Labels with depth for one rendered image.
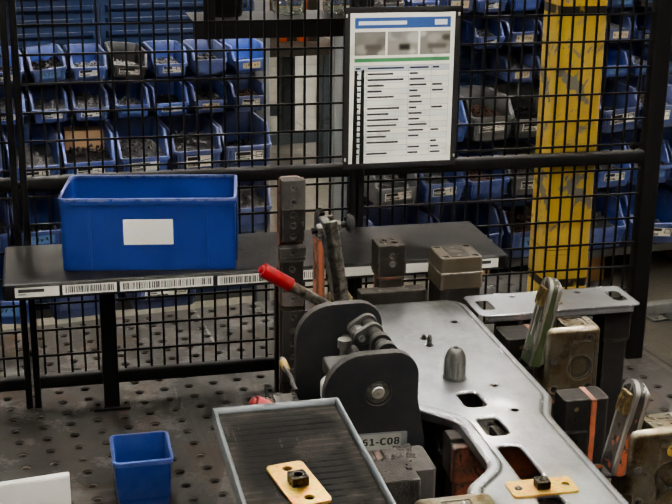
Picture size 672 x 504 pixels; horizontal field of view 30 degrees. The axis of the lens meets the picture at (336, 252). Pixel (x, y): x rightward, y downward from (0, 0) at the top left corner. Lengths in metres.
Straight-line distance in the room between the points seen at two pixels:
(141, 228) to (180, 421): 0.43
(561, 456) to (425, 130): 0.97
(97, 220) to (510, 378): 0.77
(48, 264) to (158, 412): 0.38
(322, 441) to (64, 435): 1.15
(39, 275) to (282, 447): 1.01
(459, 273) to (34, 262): 0.75
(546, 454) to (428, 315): 0.51
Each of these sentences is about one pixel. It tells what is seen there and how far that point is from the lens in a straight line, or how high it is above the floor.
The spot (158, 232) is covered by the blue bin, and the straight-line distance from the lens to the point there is 2.18.
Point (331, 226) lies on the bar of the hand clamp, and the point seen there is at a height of 1.21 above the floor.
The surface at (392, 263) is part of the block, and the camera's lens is 2.19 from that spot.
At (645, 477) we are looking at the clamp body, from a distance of 1.66.
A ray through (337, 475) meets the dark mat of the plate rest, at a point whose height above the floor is 1.16.
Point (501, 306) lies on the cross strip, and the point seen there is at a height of 1.00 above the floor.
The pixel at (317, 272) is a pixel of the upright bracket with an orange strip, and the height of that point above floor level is 1.10.
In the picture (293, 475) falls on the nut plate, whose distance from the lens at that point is 1.20.
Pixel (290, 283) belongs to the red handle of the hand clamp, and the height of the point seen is 1.12.
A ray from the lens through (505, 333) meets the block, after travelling 2.08.
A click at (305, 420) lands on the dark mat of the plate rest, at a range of 1.34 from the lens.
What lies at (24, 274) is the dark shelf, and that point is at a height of 1.03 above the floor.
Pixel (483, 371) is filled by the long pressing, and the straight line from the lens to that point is 1.88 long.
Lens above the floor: 1.74
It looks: 18 degrees down
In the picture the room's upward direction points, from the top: 1 degrees clockwise
